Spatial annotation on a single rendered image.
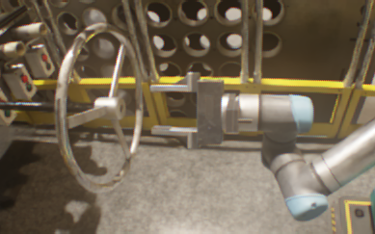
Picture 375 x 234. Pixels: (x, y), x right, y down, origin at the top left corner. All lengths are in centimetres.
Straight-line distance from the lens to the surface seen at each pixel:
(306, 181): 54
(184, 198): 144
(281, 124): 54
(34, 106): 77
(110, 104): 61
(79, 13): 251
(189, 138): 57
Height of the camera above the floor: 124
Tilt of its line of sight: 43 degrees down
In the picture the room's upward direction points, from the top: 9 degrees counter-clockwise
